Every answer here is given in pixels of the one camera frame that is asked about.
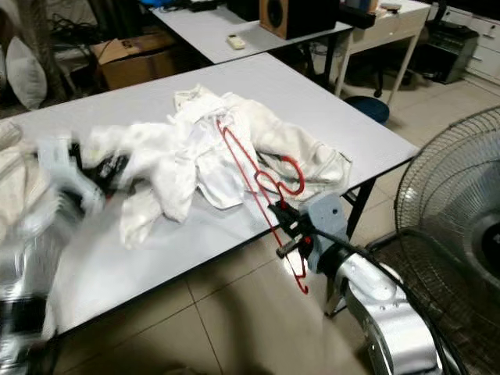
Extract red plastic hanger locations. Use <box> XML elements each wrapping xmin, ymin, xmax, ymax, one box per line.
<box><xmin>215</xmin><ymin>117</ymin><xmax>309</xmax><ymax>296</ymax></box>

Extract white printed T-shirt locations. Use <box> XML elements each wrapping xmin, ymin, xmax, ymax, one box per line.
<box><xmin>82</xmin><ymin>84</ymin><xmax>255</xmax><ymax>251</ymax></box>

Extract black table leg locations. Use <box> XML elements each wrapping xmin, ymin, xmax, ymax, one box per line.
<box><xmin>344</xmin><ymin>176</ymin><xmax>377</xmax><ymax>239</ymax></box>

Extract cream jeans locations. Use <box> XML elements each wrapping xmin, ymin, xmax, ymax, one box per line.
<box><xmin>203</xmin><ymin>94</ymin><xmax>354</xmax><ymax>210</ymax></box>

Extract beige jacket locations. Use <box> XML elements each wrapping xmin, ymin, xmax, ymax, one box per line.
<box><xmin>0</xmin><ymin>121</ymin><xmax>57</xmax><ymax>259</ymax></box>

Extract cardboard box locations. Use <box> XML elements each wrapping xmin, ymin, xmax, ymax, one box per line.
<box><xmin>90</xmin><ymin>35</ymin><xmax>180</xmax><ymax>91</ymax></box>

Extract grey pillow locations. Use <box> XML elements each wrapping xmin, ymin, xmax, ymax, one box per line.
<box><xmin>6</xmin><ymin>35</ymin><xmax>48</xmax><ymax>110</ymax></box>

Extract black standing fan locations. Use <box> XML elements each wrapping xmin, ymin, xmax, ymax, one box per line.
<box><xmin>363</xmin><ymin>105</ymin><xmax>500</xmax><ymax>375</ymax></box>

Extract blue round stool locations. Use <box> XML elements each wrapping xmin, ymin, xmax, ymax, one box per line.
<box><xmin>344</xmin><ymin>95</ymin><xmax>390</xmax><ymax>124</ymax></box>

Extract brown patterned curtain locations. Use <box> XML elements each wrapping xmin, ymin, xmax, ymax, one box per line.
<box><xmin>20</xmin><ymin>0</ymin><xmax>71</xmax><ymax>102</ymax></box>

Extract black power strip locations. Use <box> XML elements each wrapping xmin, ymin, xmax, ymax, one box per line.
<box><xmin>184</xmin><ymin>0</ymin><xmax>220</xmax><ymax>13</ymax></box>

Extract wooden speaker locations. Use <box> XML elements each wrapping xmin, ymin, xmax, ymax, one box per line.
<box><xmin>259</xmin><ymin>0</ymin><xmax>341</xmax><ymax>40</ymax></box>

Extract beige desk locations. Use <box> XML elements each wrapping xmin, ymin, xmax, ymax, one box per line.
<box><xmin>332</xmin><ymin>0</ymin><xmax>434</xmax><ymax>106</ymax></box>

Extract black audio mixer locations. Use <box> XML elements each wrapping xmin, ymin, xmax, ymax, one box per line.
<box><xmin>410</xmin><ymin>20</ymin><xmax>479</xmax><ymax>85</ymax></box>

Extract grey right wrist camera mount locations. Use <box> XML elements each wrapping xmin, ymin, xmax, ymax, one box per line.
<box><xmin>305</xmin><ymin>191</ymin><xmax>351</xmax><ymax>274</ymax></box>

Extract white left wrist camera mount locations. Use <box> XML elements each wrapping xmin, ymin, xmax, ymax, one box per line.
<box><xmin>37</xmin><ymin>134</ymin><xmax>85</xmax><ymax>213</ymax></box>

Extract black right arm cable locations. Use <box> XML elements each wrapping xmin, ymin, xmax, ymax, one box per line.
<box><xmin>324</xmin><ymin>229</ymin><xmax>473</xmax><ymax>375</ymax></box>

